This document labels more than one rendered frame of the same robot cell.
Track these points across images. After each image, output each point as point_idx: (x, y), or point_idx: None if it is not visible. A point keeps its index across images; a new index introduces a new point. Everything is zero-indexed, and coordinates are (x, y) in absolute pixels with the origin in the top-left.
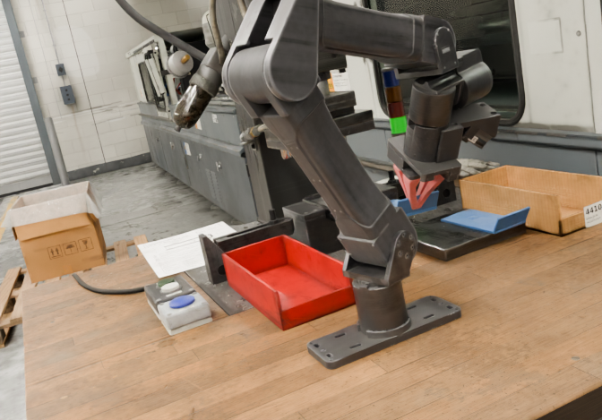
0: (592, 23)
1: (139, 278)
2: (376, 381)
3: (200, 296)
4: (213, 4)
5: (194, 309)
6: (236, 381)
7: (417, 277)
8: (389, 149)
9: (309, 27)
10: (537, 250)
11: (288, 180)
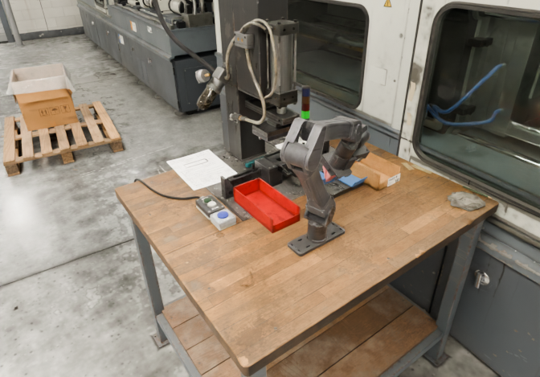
0: (402, 79)
1: (182, 189)
2: (319, 263)
3: (229, 211)
4: (229, 52)
5: (230, 219)
6: (263, 259)
7: None
8: (322, 159)
9: (321, 142)
10: (369, 198)
11: (251, 137)
